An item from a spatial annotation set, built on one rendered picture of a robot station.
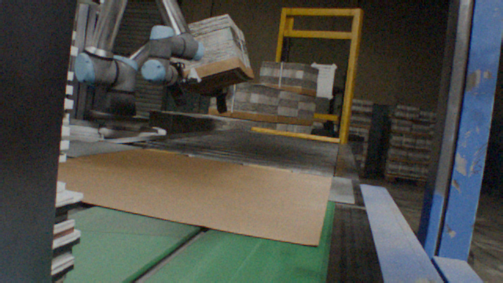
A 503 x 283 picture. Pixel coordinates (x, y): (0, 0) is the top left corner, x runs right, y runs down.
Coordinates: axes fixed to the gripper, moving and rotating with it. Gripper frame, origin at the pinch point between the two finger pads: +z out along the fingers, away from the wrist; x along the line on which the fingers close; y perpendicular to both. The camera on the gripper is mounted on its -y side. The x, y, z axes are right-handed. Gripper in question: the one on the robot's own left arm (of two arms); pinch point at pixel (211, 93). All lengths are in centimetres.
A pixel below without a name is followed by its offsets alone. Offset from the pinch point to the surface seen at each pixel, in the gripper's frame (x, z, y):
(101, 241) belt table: 37, 181, -32
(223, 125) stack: -9.8, -47.0, -13.8
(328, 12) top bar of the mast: 67, -188, 66
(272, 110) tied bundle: 13, -97, -9
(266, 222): 46, 167, -35
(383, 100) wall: 150, -730, -6
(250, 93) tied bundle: 4, -81, 3
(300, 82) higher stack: 33, -135, 8
